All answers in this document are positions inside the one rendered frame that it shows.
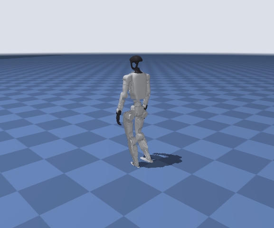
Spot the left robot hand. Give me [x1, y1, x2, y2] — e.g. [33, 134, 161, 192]
[116, 110, 121, 125]

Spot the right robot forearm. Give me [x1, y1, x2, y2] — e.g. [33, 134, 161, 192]
[143, 94, 150, 108]

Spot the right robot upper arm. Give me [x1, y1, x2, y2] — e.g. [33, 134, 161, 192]
[146, 74, 151, 95]

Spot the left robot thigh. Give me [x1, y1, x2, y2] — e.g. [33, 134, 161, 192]
[123, 110, 137, 145]

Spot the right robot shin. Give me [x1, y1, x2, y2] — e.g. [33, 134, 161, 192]
[137, 134, 151, 160]

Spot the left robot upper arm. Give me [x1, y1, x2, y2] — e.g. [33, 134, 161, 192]
[122, 74, 132, 99]

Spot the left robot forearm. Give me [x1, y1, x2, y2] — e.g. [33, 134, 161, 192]
[116, 92, 125, 113]

